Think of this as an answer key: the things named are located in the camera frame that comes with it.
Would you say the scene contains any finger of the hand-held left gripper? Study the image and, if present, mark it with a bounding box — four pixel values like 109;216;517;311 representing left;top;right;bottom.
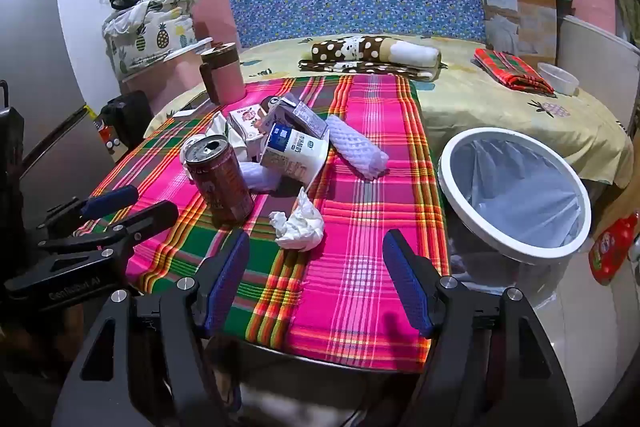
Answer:
37;200;180;258
42;185;140;235

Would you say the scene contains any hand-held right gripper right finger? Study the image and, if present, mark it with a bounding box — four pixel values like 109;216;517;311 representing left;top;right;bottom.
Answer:
382;229;578;427

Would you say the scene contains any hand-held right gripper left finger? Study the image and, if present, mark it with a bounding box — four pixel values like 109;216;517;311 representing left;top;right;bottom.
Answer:
52;229;251;427

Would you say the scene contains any red drink can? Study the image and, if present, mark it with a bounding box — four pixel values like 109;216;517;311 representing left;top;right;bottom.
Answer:
180;134;255;225

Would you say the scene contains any white tissue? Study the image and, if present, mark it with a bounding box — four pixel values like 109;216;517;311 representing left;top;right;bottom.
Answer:
269;187;326;252

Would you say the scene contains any white trash bin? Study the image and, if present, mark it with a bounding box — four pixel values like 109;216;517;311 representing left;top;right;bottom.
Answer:
437;126;592;313

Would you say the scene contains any white foam fruit net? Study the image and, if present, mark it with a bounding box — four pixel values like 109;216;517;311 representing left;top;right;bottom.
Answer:
239;159;283;192
325;114;390;180

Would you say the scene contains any white milk carton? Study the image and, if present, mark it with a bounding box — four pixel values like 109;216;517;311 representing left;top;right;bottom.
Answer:
259;123;331;188

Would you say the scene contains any strawberry milk carton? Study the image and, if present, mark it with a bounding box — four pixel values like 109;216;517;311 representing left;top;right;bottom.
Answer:
229;104;273;142

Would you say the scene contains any clear plastic bin liner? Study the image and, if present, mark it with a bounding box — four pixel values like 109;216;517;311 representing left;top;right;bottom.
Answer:
442;136;586;308

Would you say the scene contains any purple milk carton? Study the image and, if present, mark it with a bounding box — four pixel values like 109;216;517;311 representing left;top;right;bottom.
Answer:
267;96;331;140

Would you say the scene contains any pink plaid tablecloth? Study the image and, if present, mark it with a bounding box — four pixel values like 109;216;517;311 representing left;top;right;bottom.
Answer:
75;74;451;375

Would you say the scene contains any black case with sticker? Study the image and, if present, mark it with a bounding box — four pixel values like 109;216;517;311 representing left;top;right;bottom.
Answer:
92;90;153;165

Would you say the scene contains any white phone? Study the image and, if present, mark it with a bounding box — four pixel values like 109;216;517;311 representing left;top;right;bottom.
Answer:
167;91;213;118

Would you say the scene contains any pink storage box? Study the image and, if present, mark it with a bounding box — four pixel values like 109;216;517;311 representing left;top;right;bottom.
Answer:
120;38;216;118

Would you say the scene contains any pink mug with brown lid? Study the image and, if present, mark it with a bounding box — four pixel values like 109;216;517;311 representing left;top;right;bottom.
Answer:
200;43;247;105

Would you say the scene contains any silver refrigerator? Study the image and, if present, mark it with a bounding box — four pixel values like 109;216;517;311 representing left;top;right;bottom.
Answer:
0;0;116;202

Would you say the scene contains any pineapple print quilt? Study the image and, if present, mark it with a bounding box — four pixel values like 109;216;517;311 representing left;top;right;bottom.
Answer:
101;0;203;75

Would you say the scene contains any yellow bed sheet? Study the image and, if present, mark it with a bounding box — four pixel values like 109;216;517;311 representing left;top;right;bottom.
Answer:
145;34;635;188

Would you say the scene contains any red detergent bottle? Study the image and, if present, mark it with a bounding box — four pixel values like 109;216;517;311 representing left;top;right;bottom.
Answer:
588;213;640;286

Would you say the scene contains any wooden cabinet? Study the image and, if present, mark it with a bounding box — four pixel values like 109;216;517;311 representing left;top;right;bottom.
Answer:
592;177;640;235

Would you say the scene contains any folded red plaid cloth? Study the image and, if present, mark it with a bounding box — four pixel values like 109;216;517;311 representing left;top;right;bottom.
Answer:
474;48;556;95

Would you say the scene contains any brown polka dot blanket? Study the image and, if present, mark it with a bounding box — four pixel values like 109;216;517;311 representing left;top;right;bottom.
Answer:
298;34;447;82

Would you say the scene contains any white plastic bowl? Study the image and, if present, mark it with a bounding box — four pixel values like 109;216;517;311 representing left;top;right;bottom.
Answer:
537;62;580;96

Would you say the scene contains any cardboard product box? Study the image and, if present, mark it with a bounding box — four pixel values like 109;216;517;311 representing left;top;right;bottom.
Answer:
470;0;571;68

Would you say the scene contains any white bed footboard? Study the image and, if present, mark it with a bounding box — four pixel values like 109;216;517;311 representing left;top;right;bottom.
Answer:
555;14;640;128

